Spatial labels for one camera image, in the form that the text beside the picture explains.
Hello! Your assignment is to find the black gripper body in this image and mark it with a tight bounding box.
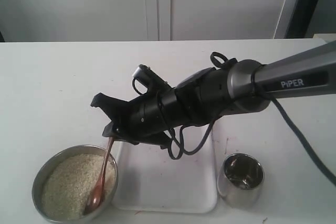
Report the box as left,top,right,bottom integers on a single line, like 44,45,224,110
115,92,184,147

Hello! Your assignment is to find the brown wooden spoon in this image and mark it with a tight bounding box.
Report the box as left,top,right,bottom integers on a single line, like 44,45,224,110
83,137,114,215

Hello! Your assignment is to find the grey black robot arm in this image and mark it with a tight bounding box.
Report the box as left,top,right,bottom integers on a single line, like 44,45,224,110
91,42,335,149

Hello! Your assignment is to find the uncooked white rice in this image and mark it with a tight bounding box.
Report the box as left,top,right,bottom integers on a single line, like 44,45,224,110
41,154,103,221

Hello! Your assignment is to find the steel bowl of rice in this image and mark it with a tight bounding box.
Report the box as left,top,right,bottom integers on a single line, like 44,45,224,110
31,145,118,223

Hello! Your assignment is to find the white rectangular tray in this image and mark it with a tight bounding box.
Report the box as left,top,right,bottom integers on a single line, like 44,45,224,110
112,136,217,214

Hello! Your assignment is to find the small steel cup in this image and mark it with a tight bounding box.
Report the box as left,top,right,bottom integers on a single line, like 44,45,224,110
217,153,265,209

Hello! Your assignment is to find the white cabinet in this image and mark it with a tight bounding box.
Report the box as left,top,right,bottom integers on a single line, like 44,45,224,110
1,0,297,42

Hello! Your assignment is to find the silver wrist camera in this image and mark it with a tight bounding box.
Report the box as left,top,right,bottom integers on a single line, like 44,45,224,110
132,64,172,95

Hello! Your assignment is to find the dark braided cable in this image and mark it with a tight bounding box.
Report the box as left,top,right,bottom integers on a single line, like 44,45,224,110
157,51,336,185

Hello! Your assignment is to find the dark vertical post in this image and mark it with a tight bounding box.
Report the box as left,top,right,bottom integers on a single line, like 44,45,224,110
284,0,335,39

